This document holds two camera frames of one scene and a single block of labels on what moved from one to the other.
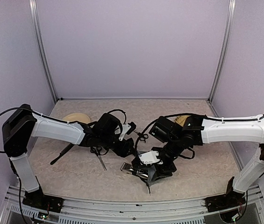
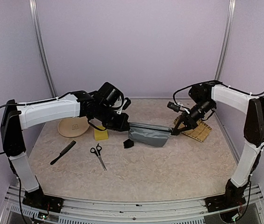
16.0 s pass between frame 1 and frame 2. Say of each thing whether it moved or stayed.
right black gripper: moved
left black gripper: moved
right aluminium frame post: stayed
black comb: stayed
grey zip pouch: moved
